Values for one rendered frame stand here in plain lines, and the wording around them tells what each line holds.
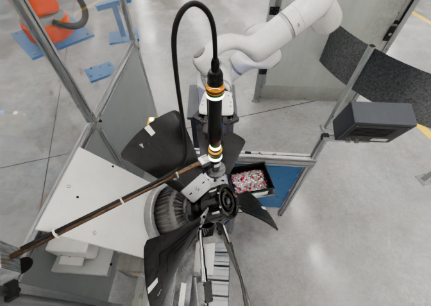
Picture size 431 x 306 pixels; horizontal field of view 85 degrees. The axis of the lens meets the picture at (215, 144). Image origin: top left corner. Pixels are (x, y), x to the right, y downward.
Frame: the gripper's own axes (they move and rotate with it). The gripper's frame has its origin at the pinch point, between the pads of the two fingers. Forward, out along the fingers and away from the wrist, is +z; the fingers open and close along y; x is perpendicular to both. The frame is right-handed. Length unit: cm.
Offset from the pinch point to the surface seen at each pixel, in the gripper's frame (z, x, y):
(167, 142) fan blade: -1.8, -8.0, 14.8
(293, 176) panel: -37, -81, -48
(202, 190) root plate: 6.9, -22.0, 3.7
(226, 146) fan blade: -16.3, -27.5, -3.9
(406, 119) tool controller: -31, -22, -79
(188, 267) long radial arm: 28.0, -35.9, 6.8
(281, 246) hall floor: -12, -146, -52
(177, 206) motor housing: 10.4, -28.4, 12.3
